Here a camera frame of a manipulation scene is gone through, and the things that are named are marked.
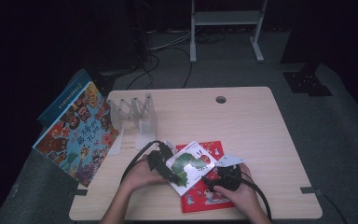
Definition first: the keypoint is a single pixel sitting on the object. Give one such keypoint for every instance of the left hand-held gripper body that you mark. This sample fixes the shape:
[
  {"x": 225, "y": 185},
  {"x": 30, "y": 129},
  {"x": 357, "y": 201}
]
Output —
[{"x": 157, "y": 160}]

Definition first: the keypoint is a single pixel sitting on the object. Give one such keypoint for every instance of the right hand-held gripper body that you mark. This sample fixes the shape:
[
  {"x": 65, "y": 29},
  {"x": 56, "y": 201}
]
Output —
[{"x": 230, "y": 177}]

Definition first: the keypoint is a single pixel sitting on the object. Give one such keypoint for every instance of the red picture book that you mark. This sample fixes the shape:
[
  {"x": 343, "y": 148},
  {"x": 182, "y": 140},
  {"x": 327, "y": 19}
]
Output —
[{"x": 205, "y": 200}]

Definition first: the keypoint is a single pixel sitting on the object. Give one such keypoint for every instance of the white caterpillar picture book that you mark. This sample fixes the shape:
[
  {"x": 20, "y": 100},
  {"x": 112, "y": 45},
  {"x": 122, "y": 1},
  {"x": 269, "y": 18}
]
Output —
[{"x": 192, "y": 161}]

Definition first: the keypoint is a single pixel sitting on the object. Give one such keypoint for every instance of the white expandable book stand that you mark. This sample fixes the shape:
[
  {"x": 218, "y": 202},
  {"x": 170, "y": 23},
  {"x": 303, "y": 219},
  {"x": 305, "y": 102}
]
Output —
[{"x": 144, "y": 130}]

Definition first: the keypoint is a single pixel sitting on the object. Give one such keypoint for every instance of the colourful animals picture book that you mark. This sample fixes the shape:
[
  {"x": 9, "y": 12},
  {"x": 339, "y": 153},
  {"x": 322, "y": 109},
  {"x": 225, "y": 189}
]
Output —
[{"x": 77, "y": 140}]

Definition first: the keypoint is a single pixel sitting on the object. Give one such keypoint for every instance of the blue monster picture book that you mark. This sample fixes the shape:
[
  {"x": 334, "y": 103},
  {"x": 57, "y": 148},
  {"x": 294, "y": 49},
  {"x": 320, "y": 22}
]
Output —
[{"x": 65, "y": 96}]

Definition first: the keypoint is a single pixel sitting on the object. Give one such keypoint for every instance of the person's left hand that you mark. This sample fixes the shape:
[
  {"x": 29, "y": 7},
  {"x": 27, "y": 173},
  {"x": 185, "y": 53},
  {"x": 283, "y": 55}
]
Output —
[{"x": 140, "y": 177}]

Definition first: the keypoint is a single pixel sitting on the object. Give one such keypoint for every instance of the person's right hand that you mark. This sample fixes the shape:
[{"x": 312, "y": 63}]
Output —
[{"x": 245, "y": 196}]

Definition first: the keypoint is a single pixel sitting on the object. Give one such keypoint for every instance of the grey tape strip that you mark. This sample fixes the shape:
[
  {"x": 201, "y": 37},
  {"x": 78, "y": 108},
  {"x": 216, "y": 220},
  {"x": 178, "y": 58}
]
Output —
[
  {"x": 312, "y": 190},
  {"x": 76, "y": 193}
]

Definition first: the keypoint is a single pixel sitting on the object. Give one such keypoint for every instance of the black metal stand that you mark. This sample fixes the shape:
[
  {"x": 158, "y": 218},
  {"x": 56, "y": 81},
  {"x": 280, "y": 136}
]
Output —
[
  {"x": 306, "y": 82},
  {"x": 104, "y": 84}
]

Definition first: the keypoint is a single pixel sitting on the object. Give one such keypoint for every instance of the white metal frame stand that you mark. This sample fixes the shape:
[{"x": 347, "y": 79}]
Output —
[{"x": 227, "y": 18}]

